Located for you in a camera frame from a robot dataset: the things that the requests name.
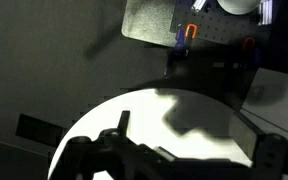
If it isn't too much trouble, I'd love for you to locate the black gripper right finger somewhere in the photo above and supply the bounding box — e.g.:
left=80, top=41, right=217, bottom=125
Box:
left=252, top=133, right=288, bottom=180

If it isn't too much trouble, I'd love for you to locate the blue clamp with orange handle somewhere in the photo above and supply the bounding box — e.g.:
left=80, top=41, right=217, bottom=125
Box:
left=173, top=23, right=199, bottom=51

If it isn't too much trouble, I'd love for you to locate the black storage crate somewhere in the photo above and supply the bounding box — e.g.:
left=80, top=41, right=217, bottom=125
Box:
left=169, top=0, right=288, bottom=76

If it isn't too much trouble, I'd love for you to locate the black flat plate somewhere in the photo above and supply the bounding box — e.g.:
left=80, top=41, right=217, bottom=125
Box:
left=15, top=113, right=68, bottom=148

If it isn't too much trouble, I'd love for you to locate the white round table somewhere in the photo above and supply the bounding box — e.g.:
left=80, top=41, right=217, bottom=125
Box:
left=47, top=88, right=255, bottom=180

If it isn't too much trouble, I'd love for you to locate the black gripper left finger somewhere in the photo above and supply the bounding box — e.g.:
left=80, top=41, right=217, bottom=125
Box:
left=55, top=109, right=133, bottom=180

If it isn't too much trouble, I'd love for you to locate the grey speckled mat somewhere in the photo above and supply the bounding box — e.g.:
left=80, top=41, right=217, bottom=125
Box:
left=120, top=0, right=179, bottom=48

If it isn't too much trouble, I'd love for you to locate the silver metal bracket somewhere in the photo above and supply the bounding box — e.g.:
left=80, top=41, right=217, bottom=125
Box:
left=257, top=0, right=274, bottom=26
left=191, top=0, right=208, bottom=13

